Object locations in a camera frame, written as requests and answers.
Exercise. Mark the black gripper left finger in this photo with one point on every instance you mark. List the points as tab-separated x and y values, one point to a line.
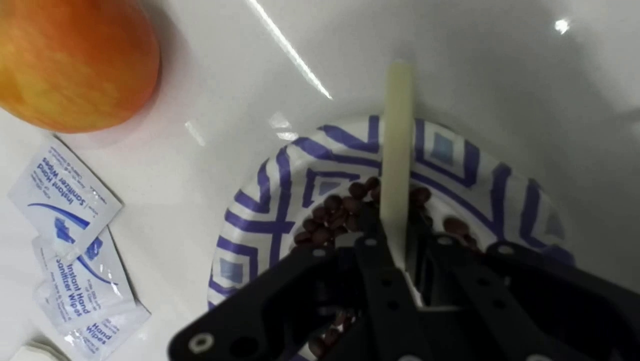
390	312

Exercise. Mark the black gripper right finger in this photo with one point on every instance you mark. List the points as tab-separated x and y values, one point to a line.
452	277

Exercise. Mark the cream plastic spoon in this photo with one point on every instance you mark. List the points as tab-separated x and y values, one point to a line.
396	150

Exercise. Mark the white sugar packets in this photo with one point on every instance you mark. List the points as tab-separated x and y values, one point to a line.
87	293

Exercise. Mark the red yellow apple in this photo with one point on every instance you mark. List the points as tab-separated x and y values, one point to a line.
77	64

